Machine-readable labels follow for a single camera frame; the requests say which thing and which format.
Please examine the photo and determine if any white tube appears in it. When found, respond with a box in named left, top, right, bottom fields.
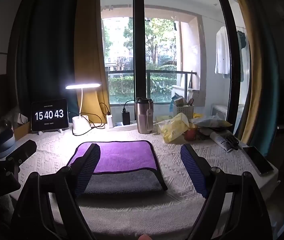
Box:
left=209, top=130, right=234, bottom=152

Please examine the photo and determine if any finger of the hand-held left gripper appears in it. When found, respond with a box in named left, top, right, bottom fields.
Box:
left=5, top=139, right=37, bottom=172

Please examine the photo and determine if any tablet with clock display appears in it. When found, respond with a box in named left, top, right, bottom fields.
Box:
left=31, top=98, right=69, bottom=132

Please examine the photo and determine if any yellow plastic bag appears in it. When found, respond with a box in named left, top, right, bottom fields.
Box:
left=156, top=112, right=190, bottom=144

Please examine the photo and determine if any teal curtain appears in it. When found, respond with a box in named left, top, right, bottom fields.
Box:
left=259, top=17, right=284, bottom=158

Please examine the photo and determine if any grey towel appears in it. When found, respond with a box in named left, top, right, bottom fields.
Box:
left=83, top=166, right=169, bottom=195

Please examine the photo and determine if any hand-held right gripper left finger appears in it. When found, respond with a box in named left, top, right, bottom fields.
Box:
left=11, top=143, right=101, bottom=240

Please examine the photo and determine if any hanging teal garment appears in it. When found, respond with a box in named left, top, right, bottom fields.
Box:
left=237, top=30, right=247, bottom=49

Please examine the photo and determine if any white textured tablecloth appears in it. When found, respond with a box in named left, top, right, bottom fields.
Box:
left=6, top=127, right=279, bottom=230

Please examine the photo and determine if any white power strip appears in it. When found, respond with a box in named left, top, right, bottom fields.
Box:
left=106, top=121, right=139, bottom=132

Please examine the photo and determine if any steel tumbler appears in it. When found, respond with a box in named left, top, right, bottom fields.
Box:
left=135, top=97, right=154, bottom=134

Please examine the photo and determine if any yellow curtain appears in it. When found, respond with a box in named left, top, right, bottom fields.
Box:
left=228, top=0, right=272, bottom=145
left=74, top=0, right=111, bottom=118

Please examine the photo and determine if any orange cup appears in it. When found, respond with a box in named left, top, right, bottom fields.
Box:
left=184, top=127, right=197, bottom=141

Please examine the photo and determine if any black window frame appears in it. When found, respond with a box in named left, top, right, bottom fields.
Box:
left=132, top=0, right=241, bottom=135

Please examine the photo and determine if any grey snack bag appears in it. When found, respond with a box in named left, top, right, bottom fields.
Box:
left=197, top=117, right=232, bottom=128

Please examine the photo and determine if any cardboard box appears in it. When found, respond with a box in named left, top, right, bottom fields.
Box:
left=13, top=114, right=31, bottom=140

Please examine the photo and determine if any white tablet stand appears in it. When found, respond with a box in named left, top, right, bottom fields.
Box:
left=35, top=127, right=64, bottom=134

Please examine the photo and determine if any smartphone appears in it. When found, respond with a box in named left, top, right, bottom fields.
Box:
left=242, top=146, right=274, bottom=177

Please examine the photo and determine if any purple towel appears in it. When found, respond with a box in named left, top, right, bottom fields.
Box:
left=66, top=141, right=159, bottom=175

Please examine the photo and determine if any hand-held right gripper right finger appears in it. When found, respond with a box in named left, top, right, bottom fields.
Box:
left=180, top=143, right=274, bottom=240

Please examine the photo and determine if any balcony railing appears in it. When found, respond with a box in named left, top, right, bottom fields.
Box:
left=107, top=70, right=197, bottom=90

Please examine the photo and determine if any white dome security camera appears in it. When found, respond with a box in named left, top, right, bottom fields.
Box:
left=0, top=119, right=16, bottom=159

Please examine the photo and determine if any hanging white shirt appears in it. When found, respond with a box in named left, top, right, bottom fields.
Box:
left=214, top=26, right=232, bottom=79

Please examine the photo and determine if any black charger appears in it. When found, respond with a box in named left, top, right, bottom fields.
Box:
left=121, top=109, right=131, bottom=125

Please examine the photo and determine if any white desk lamp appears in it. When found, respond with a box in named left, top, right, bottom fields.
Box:
left=65, top=82, right=101, bottom=135

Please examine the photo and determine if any white perforated basket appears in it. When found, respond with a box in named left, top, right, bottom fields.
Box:
left=173, top=104, right=194, bottom=119

